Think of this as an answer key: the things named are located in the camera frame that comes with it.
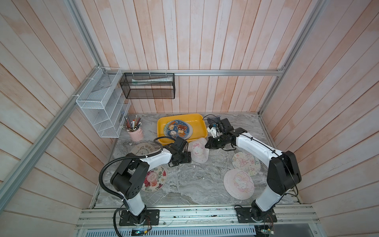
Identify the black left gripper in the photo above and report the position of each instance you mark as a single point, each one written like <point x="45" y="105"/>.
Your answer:
<point x="187" y="158"/>

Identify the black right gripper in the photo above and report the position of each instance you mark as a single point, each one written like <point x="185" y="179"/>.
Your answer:
<point x="211" y="145"/>

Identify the pink unicorn round coaster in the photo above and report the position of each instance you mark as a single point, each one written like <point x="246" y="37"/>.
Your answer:
<point x="199" y="153"/>

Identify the blue bear car coaster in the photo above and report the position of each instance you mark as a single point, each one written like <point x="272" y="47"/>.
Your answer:
<point x="178" y="128"/>

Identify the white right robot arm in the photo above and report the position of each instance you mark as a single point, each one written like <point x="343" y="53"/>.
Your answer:
<point x="283" y="171"/>

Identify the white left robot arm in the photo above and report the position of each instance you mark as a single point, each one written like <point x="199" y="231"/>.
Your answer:
<point x="130" y="175"/>

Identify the grey hole punch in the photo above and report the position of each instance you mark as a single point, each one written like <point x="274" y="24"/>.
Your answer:
<point x="213" y="120"/>

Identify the pink ribbon bunny coaster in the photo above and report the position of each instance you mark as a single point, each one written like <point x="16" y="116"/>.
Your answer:
<point x="247" y="163"/>

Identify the floral rose round coaster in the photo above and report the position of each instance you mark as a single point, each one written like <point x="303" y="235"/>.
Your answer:
<point x="155" y="179"/>

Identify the white bear green coaster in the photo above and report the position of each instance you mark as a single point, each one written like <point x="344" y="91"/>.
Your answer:
<point x="143" y="149"/>

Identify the large pink unicorn coaster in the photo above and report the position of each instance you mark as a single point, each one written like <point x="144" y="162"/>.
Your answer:
<point x="239" y="184"/>

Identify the pink pen cup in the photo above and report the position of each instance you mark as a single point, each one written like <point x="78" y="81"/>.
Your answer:
<point x="133" y="127"/>

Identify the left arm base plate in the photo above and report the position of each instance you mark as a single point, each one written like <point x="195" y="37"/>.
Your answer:
<point x="146" y="217"/>

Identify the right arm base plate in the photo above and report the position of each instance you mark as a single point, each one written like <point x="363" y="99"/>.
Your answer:
<point x="254" y="215"/>

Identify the black wire mesh basket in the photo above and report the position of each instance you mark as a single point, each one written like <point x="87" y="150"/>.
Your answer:
<point x="148" y="85"/>

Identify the white wire mesh shelf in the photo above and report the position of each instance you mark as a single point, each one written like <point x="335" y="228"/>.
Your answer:
<point x="103" y="102"/>

